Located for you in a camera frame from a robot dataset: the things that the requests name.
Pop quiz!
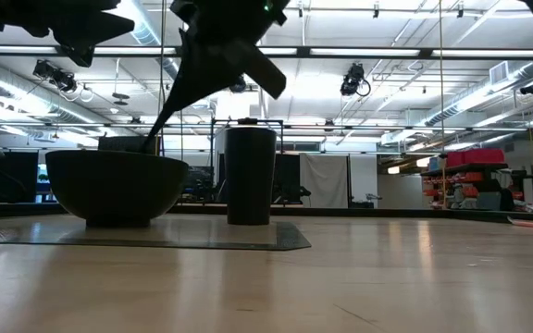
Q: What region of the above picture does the white hanging cloth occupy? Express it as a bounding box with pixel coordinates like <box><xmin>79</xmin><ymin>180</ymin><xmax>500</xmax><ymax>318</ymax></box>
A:
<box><xmin>299</xmin><ymin>153</ymin><xmax>351</xmax><ymax>210</ymax></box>

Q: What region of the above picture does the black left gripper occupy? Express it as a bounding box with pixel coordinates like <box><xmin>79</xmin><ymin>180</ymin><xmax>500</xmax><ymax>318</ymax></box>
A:
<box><xmin>0</xmin><ymin>0</ymin><xmax>136</xmax><ymax>68</ymax></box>

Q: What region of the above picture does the grey flat mat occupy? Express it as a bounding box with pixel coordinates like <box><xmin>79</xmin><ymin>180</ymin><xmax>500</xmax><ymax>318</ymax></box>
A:
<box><xmin>0</xmin><ymin>220</ymin><xmax>313</xmax><ymax>253</ymax></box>

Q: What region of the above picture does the black tall cup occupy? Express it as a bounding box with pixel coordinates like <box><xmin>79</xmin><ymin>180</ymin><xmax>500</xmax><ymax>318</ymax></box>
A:
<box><xmin>223</xmin><ymin>127</ymin><xmax>279</xmax><ymax>227</ymax></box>

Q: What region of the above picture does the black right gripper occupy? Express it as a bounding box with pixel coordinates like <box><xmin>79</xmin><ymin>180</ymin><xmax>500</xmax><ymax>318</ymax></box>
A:
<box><xmin>143</xmin><ymin>0</ymin><xmax>291</xmax><ymax>154</ymax></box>

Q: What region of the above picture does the storage shelf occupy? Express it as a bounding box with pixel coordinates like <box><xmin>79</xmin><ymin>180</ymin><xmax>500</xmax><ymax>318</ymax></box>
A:
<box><xmin>420</xmin><ymin>161</ymin><xmax>515</xmax><ymax>213</ymax></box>

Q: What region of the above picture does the black ceiling camera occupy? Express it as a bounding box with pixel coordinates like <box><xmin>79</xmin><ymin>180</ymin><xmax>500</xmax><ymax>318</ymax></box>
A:
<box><xmin>339</xmin><ymin>61</ymin><xmax>372</xmax><ymax>99</ymax></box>
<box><xmin>31</xmin><ymin>58</ymin><xmax>79</xmax><ymax>94</ymax></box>

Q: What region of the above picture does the red storage bin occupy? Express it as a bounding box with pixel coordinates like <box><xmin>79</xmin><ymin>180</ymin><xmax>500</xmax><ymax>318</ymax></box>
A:
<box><xmin>445</xmin><ymin>148</ymin><xmax>506</xmax><ymax>169</ymax></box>

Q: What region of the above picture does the black bowl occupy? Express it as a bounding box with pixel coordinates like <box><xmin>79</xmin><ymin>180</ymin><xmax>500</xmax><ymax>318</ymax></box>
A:
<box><xmin>44</xmin><ymin>148</ymin><xmax>191</xmax><ymax>229</ymax></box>

